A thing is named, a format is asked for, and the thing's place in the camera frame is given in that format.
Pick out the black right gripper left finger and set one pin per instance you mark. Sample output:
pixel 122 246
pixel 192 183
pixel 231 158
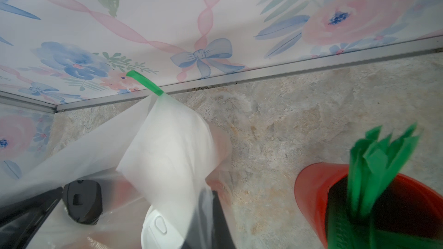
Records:
pixel 187 244

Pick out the front black-lid red cup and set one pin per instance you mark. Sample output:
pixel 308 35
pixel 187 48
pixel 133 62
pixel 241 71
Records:
pixel 83 201

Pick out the red straw holder cup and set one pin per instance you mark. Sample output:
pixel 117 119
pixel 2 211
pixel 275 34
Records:
pixel 407 207

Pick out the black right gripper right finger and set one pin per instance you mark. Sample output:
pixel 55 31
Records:
pixel 221 236

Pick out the green wrapped straws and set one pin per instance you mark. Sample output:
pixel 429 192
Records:
pixel 374 163

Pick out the clear plastic carrier bag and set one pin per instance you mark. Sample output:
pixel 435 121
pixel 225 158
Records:
pixel 158 152

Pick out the green straw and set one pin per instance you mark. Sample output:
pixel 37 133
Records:
pixel 145 82

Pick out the white-lid red cup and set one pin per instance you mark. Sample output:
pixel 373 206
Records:
pixel 158 233

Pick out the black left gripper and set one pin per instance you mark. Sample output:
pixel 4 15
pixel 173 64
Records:
pixel 22 220

